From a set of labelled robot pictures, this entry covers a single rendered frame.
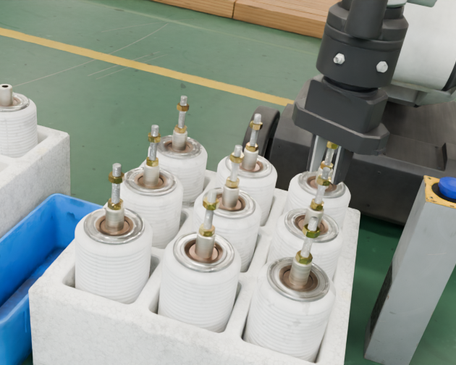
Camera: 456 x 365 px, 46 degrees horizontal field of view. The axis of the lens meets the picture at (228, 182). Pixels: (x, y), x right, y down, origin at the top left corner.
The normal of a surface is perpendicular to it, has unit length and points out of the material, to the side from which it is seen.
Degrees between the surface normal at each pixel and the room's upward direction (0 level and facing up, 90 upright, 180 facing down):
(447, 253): 90
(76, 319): 90
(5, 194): 90
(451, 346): 0
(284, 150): 90
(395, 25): 45
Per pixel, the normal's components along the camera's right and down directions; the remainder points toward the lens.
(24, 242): 0.95, 0.23
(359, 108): -0.64, 0.32
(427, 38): -0.22, 0.13
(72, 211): -0.28, 0.43
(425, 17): -0.11, -0.26
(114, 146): 0.15, -0.84
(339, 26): -0.79, 0.22
